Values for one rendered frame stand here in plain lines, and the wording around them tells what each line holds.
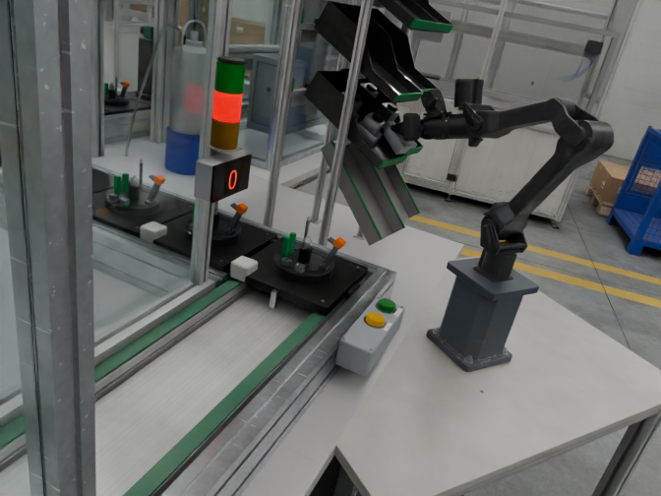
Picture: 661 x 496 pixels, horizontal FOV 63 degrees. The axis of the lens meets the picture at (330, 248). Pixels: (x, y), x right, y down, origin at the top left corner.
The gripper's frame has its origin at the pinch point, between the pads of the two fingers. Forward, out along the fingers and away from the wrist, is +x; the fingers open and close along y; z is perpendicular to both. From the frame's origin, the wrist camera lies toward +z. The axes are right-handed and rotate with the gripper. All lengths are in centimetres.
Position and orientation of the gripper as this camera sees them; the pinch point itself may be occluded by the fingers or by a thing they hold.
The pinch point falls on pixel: (408, 127)
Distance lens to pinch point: 137.1
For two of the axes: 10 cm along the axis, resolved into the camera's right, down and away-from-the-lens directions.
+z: -0.2, -9.8, -2.1
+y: -6.3, 1.7, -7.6
